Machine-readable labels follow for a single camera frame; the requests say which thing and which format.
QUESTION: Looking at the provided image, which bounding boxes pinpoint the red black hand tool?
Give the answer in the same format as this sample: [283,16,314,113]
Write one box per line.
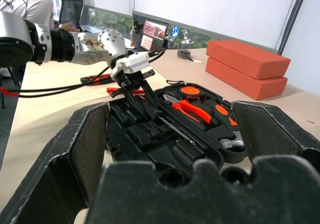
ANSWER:
[80,73,112,86]

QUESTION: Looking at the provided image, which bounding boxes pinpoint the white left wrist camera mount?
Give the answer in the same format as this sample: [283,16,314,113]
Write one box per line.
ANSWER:
[109,51,151,81]

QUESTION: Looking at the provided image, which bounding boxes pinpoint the black plastic tool case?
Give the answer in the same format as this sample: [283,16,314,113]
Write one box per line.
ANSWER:
[104,82,249,177]

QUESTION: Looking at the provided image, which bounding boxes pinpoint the window blind bead chain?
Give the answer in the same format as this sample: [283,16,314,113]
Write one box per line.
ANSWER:
[274,0,301,52]

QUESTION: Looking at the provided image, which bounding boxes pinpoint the orange black tape measure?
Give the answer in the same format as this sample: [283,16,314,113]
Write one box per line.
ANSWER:
[177,85,209,102]

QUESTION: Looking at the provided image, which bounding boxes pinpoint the person in white shirt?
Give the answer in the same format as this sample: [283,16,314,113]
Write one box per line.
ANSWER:
[0,0,81,34]

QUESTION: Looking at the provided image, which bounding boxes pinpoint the person's bare hand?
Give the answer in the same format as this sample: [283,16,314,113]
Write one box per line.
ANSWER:
[57,23,81,33]

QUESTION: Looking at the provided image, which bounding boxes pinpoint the black handled screwdriver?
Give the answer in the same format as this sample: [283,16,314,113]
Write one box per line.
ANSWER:
[138,100,197,146]

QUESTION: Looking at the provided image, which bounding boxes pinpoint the orange black pliers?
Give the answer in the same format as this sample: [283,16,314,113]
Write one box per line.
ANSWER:
[163,93,219,131]

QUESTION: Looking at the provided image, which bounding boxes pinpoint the black mesh office chair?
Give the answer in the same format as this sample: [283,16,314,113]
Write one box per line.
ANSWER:
[58,0,85,26]

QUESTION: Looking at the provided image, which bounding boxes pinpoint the orange black claw hammer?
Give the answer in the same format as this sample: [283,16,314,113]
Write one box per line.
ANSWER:
[199,100,246,152]

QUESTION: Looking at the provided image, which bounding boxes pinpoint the black round tape roll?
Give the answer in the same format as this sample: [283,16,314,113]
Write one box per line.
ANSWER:
[176,49,203,64]

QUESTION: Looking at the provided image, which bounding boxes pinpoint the grey open laptop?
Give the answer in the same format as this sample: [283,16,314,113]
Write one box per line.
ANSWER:
[78,5,104,33]

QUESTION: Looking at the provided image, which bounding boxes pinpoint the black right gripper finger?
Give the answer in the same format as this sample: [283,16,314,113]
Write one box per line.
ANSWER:
[230,100,320,174]
[0,102,111,224]

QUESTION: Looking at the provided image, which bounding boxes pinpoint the red black slim tool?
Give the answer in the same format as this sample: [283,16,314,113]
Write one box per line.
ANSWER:
[106,86,146,98]

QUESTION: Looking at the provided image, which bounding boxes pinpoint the red strap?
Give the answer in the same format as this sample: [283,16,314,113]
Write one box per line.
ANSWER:
[0,85,20,98]

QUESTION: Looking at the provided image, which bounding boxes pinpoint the black cord loop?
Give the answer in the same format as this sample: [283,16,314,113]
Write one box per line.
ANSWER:
[165,79,186,86]

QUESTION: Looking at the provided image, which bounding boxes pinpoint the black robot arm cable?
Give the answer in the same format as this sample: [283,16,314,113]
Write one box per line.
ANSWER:
[0,47,167,99]

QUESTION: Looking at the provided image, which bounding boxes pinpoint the black open laptop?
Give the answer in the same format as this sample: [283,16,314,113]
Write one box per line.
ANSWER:
[136,18,170,53]

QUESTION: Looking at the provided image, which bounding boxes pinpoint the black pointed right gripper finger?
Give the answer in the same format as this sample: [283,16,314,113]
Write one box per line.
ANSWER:
[121,83,145,116]
[138,80,160,111]

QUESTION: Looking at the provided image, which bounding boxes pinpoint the orange foam block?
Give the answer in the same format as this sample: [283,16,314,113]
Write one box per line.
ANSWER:
[205,57,289,101]
[205,39,292,81]

